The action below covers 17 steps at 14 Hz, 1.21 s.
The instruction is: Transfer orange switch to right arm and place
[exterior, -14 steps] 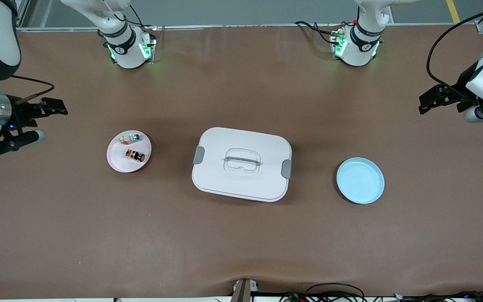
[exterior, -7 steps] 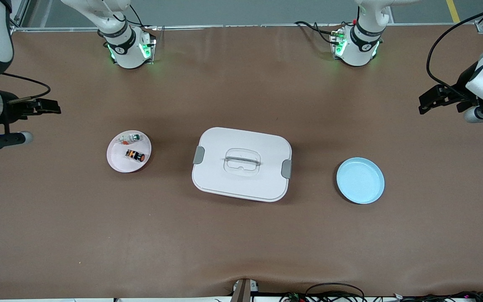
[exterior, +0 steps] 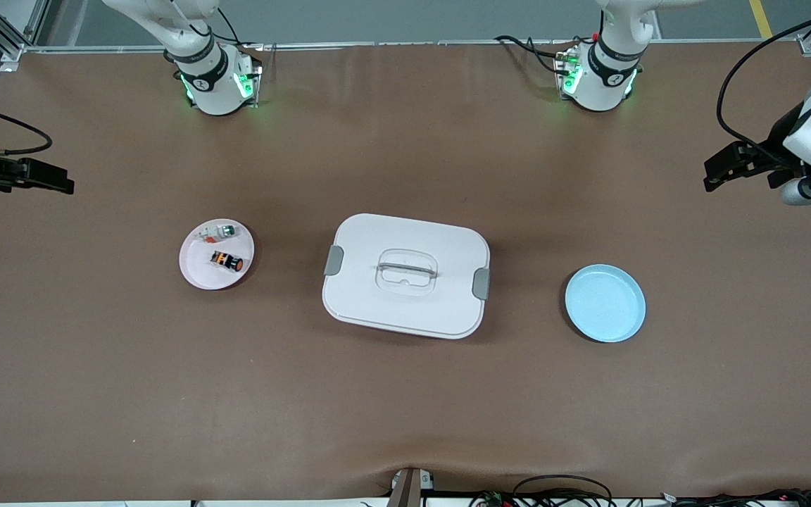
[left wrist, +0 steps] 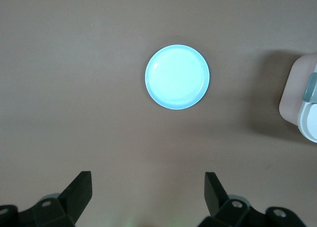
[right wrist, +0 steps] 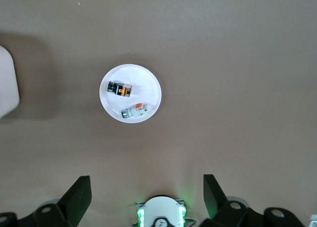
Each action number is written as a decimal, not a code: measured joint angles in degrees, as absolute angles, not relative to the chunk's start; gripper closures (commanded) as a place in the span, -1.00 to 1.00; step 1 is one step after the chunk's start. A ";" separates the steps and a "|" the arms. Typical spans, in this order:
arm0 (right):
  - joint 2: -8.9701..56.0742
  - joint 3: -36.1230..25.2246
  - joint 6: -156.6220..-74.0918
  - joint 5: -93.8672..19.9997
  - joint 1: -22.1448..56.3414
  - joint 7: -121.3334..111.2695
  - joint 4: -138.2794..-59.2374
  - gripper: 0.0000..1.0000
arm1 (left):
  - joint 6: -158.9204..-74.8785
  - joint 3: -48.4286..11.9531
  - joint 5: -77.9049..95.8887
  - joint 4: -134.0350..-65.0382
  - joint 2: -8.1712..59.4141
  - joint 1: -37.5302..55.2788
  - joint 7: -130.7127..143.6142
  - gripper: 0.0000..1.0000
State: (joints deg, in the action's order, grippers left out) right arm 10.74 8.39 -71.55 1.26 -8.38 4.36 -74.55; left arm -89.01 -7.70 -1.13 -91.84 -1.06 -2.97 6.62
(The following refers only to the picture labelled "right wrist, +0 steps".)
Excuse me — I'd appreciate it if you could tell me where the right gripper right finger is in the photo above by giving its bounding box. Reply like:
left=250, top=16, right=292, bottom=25
left=200, top=174, right=307, bottom=227

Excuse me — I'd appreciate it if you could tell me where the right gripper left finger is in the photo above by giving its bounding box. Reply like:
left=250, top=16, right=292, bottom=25
left=0, top=176, right=93, bottom=227

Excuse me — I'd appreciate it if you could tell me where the black and orange switch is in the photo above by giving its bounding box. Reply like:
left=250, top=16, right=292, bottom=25
left=107, top=80, right=133, bottom=98

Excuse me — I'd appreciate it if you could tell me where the pink round plate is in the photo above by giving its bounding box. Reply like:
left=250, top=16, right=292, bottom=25
left=99, top=63, right=162, bottom=124

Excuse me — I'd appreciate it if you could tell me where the white lidded storage box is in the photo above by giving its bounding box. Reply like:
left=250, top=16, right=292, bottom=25
left=0, top=45, right=21, bottom=119

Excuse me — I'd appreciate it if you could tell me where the white and grey switch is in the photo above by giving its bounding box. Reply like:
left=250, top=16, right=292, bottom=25
left=120, top=102, right=151, bottom=120

